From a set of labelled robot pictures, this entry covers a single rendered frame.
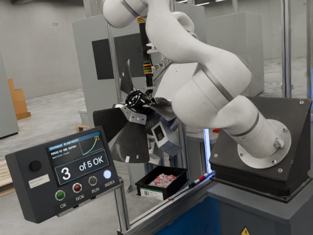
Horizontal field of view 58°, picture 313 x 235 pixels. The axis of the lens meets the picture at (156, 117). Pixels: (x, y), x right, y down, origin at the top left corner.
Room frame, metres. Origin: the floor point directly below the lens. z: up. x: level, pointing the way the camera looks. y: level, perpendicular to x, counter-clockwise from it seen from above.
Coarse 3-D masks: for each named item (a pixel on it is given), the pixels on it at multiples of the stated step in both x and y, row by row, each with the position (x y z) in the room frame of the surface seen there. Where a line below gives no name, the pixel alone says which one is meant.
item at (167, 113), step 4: (152, 104) 1.47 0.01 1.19; (156, 104) 1.46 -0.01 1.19; (160, 104) 1.45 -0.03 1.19; (164, 104) 1.43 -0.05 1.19; (168, 104) 1.41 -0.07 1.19; (152, 108) 1.43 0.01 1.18; (156, 108) 1.41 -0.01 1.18; (160, 108) 1.40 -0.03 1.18; (164, 108) 1.38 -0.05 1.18; (168, 108) 1.37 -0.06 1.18; (160, 112) 1.35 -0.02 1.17; (164, 112) 1.34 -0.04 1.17; (168, 112) 1.33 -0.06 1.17; (172, 112) 1.32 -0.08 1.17; (164, 116) 1.31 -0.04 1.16; (168, 116) 1.30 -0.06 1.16; (172, 116) 1.29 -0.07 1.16; (168, 120) 1.28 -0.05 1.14
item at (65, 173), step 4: (64, 164) 0.73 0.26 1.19; (68, 164) 0.74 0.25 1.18; (56, 168) 0.71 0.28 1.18; (60, 168) 0.72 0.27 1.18; (64, 168) 0.73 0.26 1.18; (68, 168) 0.73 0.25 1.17; (72, 168) 0.74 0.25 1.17; (56, 172) 0.71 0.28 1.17; (60, 172) 0.72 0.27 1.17; (64, 172) 0.72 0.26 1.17; (68, 172) 0.73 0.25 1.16; (72, 172) 0.73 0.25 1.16; (60, 176) 0.71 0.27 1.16; (64, 176) 0.72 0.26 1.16; (68, 176) 0.72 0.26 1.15; (72, 176) 0.73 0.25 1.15; (60, 180) 0.71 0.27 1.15; (64, 180) 0.71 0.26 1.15; (68, 180) 0.72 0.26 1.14; (60, 184) 0.70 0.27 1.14
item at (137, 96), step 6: (138, 90) 1.56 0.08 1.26; (132, 96) 1.58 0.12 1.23; (138, 96) 1.55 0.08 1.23; (144, 96) 1.55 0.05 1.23; (126, 102) 1.57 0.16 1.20; (132, 102) 1.54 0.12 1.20; (138, 102) 1.51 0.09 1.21; (144, 102) 1.54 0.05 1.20; (150, 102) 1.60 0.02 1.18; (156, 102) 1.60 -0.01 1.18; (132, 108) 1.52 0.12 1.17; (138, 108) 1.53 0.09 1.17; (144, 108) 1.54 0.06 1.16; (150, 108) 1.57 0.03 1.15; (144, 114) 1.58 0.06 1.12; (150, 114) 1.55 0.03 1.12
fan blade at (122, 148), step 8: (128, 128) 1.48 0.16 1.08; (136, 128) 1.48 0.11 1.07; (144, 128) 1.49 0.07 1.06; (120, 136) 1.46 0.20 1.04; (128, 136) 1.45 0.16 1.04; (136, 136) 1.45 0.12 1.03; (144, 136) 1.46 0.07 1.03; (120, 144) 1.43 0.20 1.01; (128, 144) 1.42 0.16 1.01; (136, 144) 1.42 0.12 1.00; (144, 144) 1.43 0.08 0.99; (112, 152) 1.41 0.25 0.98; (120, 152) 1.40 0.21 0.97; (128, 152) 1.39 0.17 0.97; (136, 152) 1.39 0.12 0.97; (144, 152) 1.39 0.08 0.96; (120, 160) 1.37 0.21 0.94; (136, 160) 1.36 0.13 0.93; (144, 160) 1.36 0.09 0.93
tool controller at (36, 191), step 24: (48, 144) 0.73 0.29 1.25; (72, 144) 0.76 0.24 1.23; (96, 144) 0.81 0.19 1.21; (24, 168) 0.67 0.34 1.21; (48, 168) 0.70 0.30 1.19; (96, 168) 0.78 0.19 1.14; (24, 192) 0.67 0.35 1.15; (48, 192) 0.68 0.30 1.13; (72, 192) 0.71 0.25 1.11; (96, 192) 0.75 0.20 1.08; (24, 216) 0.71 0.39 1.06; (48, 216) 0.66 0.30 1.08
